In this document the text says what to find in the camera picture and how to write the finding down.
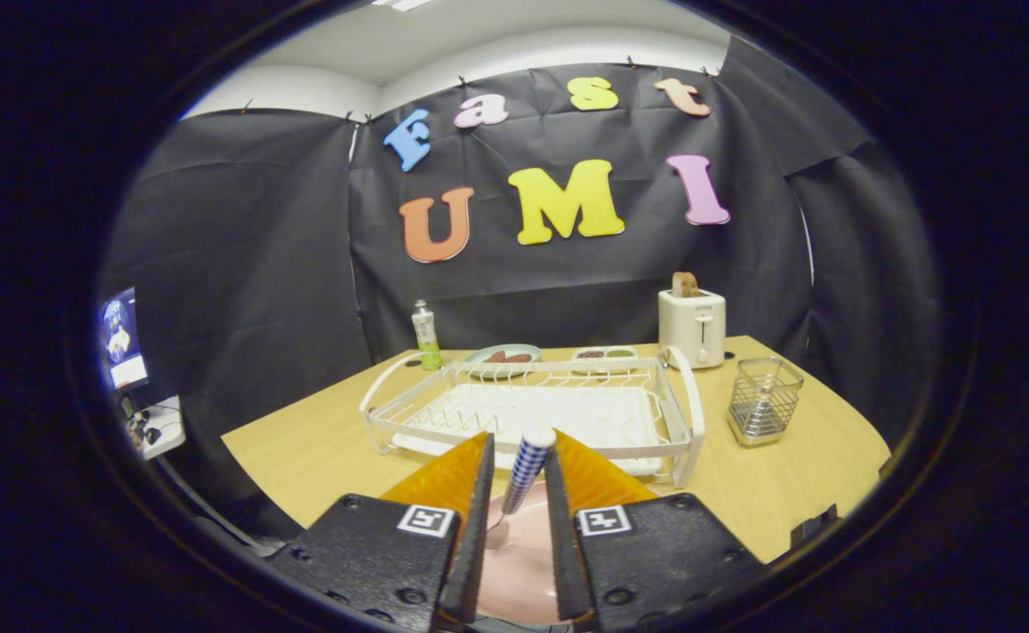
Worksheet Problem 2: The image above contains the blue checkered handle spoon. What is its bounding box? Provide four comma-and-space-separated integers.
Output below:
483, 426, 558, 552

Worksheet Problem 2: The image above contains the metal wire basket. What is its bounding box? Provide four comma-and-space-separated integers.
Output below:
726, 355, 806, 448

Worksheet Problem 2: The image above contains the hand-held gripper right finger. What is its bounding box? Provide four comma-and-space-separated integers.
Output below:
543, 428, 767, 633

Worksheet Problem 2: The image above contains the black chair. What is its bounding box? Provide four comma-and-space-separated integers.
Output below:
789, 503, 841, 548

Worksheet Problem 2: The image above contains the teal plate with food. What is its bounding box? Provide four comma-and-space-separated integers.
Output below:
463, 342, 544, 382

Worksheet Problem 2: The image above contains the white side desk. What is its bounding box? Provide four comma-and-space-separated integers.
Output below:
123, 395, 188, 462

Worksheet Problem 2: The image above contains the white wire dish rack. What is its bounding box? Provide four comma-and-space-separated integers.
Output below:
358, 345, 707, 490

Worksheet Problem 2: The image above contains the white toaster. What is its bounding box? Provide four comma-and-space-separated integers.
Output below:
657, 288, 728, 370

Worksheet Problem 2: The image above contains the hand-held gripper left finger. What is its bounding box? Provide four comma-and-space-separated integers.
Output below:
266, 430, 497, 633

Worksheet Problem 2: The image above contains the pink plate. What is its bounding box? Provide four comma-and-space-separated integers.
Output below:
474, 479, 681, 628

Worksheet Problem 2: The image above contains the small green label bottle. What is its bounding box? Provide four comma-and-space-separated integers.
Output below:
411, 298, 444, 372

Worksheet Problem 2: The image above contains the computer monitor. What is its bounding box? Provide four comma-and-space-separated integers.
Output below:
96, 285, 151, 394

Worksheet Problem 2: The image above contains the black backdrop cloth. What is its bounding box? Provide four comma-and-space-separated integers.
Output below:
97, 35, 942, 445

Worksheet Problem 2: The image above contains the small white divided tray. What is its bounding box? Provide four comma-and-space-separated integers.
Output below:
571, 346, 639, 366

